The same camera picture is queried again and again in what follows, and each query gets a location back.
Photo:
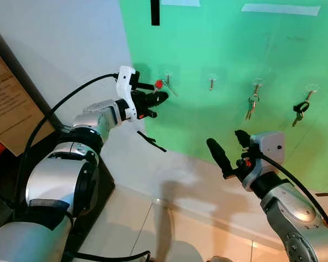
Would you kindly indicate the printed cardboard box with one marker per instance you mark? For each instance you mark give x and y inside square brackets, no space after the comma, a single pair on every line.
[8,103]

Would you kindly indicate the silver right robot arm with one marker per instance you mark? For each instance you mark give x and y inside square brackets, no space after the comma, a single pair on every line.
[295,213]

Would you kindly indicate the clear adhesive wall hook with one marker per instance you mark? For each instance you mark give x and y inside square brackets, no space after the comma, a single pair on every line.
[257,86]
[211,83]
[311,87]
[168,75]

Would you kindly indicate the key with red cap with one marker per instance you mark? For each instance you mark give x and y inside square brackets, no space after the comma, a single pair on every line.
[158,84]

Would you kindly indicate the long white tape strip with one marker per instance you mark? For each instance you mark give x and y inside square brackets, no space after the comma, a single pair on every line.
[281,9]

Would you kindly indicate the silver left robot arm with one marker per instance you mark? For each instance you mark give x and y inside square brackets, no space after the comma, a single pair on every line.
[54,180]

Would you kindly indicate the silver key bunch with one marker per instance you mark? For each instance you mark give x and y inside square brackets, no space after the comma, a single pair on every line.
[252,106]

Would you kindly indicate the green backdrop sheet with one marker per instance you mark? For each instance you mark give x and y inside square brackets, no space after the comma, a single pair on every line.
[235,49]

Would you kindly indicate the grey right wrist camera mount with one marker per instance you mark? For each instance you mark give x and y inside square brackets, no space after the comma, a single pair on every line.
[270,144]

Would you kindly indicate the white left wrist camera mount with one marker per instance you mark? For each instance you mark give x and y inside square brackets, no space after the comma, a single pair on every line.
[123,82]

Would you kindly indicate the black-headed key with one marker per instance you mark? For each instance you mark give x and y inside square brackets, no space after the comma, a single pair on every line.
[300,107]

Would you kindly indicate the black tape strip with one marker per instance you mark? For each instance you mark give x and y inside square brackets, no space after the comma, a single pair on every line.
[155,13]
[150,140]

